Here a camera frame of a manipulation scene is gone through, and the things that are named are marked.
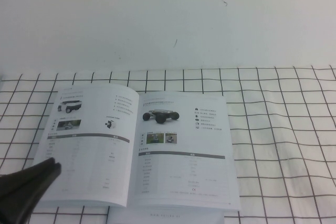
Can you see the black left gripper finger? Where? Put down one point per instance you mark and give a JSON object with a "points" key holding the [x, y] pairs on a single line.
{"points": [[26, 203], [31, 174]]}

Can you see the white product catalog book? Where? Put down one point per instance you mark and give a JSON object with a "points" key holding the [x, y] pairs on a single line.
{"points": [[170, 155]]}

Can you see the white black-checked tablecloth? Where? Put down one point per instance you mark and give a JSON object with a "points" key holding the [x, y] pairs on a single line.
{"points": [[275, 155]]}

